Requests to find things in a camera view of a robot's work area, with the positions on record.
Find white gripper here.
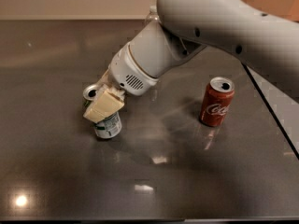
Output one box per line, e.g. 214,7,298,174
83,43,158,123

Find white green 7up can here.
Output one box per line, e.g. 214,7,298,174
83,84,122,139

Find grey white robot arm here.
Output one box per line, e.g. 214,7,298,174
84,0,299,123

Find red Coca-Cola can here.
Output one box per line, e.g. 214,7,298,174
199,77,235,127

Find clear plastic water bottle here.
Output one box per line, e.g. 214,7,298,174
144,5,159,25

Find grey side table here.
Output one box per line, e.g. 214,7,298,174
243,64,299,158

